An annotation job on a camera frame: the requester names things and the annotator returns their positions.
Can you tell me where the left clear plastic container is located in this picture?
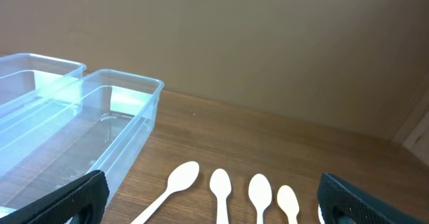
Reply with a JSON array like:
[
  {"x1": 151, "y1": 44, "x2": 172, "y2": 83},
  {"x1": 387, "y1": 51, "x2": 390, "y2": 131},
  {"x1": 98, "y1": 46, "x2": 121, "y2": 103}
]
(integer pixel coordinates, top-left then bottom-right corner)
[{"x1": 1, "y1": 53, "x2": 86, "y2": 118}]

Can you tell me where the long white plastic spoon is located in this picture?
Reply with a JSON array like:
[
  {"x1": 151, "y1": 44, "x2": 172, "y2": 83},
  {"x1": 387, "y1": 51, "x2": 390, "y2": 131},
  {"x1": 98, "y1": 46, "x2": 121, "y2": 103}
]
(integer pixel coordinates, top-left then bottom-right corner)
[{"x1": 131, "y1": 161, "x2": 199, "y2": 224}]

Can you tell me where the yellow plastic spoon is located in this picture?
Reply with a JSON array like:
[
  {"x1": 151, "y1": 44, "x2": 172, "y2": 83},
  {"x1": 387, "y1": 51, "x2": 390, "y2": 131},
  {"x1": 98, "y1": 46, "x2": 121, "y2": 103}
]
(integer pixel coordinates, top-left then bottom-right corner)
[{"x1": 277, "y1": 185, "x2": 300, "y2": 224}]

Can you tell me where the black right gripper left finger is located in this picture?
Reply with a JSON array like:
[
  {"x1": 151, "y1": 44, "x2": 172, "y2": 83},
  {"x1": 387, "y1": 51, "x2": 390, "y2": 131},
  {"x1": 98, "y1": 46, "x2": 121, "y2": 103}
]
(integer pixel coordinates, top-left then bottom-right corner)
[{"x1": 1, "y1": 170, "x2": 109, "y2": 224}]

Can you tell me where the outermost white plastic spoon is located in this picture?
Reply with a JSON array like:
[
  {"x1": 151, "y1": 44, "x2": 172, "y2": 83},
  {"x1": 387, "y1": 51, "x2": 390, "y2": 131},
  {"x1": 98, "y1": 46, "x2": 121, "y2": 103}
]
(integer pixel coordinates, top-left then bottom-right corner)
[{"x1": 318, "y1": 205, "x2": 325, "y2": 224}]

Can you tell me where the thin white plastic spoon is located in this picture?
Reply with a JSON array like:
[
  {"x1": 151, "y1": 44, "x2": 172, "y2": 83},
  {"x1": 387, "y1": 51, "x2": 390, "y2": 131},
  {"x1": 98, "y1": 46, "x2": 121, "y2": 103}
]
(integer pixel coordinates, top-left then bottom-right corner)
[{"x1": 248, "y1": 174, "x2": 272, "y2": 224}]

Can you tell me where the clear plastic container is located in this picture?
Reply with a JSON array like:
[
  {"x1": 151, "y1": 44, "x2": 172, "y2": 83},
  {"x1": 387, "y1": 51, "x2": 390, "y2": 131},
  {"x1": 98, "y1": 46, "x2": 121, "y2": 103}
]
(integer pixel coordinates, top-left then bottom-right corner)
[
  {"x1": 1, "y1": 69, "x2": 164, "y2": 216},
  {"x1": 1, "y1": 53, "x2": 86, "y2": 118}
]

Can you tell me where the wide-handled white spoon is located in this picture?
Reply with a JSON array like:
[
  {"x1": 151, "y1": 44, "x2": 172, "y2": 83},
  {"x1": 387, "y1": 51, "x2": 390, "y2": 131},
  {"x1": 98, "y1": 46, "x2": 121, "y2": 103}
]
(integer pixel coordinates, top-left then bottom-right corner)
[{"x1": 209, "y1": 168, "x2": 232, "y2": 224}]

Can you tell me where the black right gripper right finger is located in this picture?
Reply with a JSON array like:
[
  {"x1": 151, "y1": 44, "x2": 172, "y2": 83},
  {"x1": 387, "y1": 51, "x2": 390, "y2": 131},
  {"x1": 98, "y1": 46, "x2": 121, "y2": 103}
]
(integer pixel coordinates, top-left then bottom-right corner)
[{"x1": 317, "y1": 172, "x2": 422, "y2": 224}]

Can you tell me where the right clear plastic container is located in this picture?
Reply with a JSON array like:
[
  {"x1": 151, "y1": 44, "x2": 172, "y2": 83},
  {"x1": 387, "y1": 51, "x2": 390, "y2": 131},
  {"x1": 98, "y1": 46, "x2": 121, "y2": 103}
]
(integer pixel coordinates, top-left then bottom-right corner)
[{"x1": 1, "y1": 69, "x2": 164, "y2": 216}]

